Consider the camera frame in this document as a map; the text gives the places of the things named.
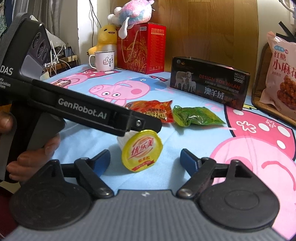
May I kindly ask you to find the yellow-lid jelly cup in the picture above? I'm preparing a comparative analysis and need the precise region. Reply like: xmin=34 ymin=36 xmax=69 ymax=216
xmin=117 ymin=130 xmax=163 ymax=172

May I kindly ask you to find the black strap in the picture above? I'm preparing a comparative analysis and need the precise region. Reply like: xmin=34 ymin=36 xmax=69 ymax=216
xmin=279 ymin=22 xmax=296 ymax=42

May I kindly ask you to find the black cardboard box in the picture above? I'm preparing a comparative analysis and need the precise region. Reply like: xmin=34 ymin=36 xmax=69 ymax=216
xmin=170 ymin=56 xmax=250 ymax=110

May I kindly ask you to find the person's left hand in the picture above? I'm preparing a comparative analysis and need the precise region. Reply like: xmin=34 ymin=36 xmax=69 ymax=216
xmin=0 ymin=111 xmax=61 ymax=180

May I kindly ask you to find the dark green snack packet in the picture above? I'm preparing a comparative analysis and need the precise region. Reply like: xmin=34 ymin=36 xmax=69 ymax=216
xmin=172 ymin=105 xmax=227 ymax=127

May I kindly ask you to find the cartoon pig printed blanket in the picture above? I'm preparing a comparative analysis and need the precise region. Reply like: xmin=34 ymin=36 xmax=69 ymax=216
xmin=43 ymin=62 xmax=296 ymax=209

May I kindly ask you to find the black cable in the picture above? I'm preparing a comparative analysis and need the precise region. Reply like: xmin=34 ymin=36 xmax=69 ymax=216
xmin=90 ymin=0 xmax=102 ymax=32

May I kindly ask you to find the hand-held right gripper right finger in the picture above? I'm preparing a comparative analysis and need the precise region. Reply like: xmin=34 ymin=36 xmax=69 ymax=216
xmin=177 ymin=148 xmax=258 ymax=198

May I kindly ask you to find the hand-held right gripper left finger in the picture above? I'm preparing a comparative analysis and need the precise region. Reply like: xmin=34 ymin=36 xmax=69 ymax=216
xmin=30 ymin=149 xmax=114 ymax=198

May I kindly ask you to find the wooden headboard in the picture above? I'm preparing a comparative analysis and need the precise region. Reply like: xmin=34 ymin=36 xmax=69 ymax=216
xmin=151 ymin=0 xmax=258 ymax=72

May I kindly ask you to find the white enamel mug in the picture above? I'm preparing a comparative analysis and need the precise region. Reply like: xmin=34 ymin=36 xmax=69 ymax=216
xmin=88 ymin=50 xmax=115 ymax=72

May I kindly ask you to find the pink snack bag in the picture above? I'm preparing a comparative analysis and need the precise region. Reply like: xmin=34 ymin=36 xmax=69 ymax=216
xmin=259 ymin=31 xmax=296 ymax=110

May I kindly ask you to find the red gift box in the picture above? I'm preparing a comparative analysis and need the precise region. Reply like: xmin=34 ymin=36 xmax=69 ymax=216
xmin=116 ymin=22 xmax=167 ymax=75

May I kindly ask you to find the white cable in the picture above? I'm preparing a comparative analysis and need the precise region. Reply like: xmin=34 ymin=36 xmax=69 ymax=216
xmin=280 ymin=0 xmax=296 ymax=12

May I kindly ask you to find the smartphone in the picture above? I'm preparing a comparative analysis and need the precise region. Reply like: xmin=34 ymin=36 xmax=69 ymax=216
xmin=53 ymin=79 xmax=71 ymax=88

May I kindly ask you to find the pastel plush toy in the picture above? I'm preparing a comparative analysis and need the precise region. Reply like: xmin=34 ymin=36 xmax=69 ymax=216
xmin=107 ymin=0 xmax=155 ymax=39

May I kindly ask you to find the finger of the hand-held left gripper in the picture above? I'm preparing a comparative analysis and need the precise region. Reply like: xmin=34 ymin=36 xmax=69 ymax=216
xmin=110 ymin=110 xmax=163 ymax=137

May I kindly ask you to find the red snack packet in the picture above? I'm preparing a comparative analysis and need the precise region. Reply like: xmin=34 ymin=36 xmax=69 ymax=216
xmin=125 ymin=100 xmax=174 ymax=123

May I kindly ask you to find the power strip with chargers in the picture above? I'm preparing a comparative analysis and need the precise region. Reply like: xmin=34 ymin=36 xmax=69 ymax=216
xmin=43 ymin=43 xmax=79 ymax=77

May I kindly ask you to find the yellow plush duck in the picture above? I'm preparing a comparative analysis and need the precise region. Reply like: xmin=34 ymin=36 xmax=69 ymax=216
xmin=87 ymin=24 xmax=118 ymax=56

